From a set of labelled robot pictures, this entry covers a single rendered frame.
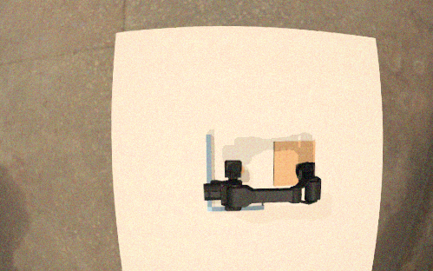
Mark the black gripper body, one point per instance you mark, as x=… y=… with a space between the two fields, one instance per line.
x=232 y=167

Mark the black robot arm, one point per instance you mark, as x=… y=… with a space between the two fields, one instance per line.
x=233 y=195

